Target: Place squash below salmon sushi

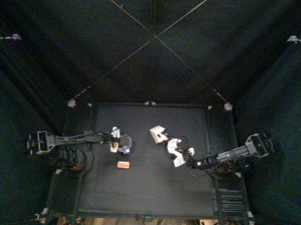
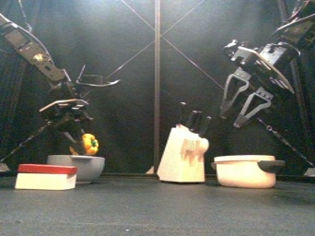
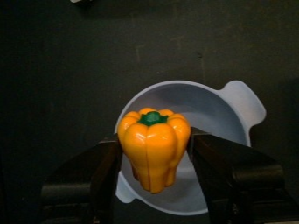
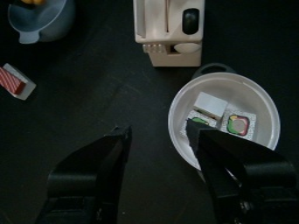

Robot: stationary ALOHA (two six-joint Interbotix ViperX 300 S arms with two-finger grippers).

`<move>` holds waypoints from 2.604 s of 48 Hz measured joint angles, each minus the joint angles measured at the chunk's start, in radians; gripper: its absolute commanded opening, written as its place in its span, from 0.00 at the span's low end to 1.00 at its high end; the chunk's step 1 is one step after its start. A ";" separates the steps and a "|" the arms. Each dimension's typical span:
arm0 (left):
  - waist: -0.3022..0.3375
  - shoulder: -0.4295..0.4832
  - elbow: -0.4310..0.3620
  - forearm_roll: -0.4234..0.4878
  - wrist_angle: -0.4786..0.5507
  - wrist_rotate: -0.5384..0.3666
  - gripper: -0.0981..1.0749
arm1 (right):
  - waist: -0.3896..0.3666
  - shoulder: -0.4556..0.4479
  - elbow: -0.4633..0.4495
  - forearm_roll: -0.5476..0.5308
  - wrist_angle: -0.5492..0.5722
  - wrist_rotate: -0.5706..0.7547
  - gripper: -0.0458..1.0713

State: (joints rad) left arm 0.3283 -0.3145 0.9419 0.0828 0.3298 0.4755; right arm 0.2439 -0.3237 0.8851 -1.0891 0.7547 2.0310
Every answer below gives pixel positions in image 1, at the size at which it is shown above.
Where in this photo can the silver frame corner bracket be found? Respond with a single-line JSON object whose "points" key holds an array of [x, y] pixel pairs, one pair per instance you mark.
{"points": [[251, 218], [294, 38], [42, 216], [72, 103], [228, 106], [14, 37]]}

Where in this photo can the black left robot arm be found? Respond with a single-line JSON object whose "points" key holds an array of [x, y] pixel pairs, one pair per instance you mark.
{"points": [[66, 139]]}

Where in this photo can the black cloth backdrop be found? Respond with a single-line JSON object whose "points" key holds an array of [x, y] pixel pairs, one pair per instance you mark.
{"points": [[151, 49]]}

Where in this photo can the small silver frame clip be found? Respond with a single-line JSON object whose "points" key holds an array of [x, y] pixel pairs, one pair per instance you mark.
{"points": [[149, 103]]}

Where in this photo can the orange salmon sushi toy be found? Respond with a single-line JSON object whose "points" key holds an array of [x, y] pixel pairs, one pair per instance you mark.
{"points": [[124, 165]]}

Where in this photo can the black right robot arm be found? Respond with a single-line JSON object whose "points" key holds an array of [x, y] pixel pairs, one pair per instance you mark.
{"points": [[235, 152]]}

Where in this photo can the black plate with white print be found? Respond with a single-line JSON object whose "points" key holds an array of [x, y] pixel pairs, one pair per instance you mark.
{"points": [[231, 200]]}

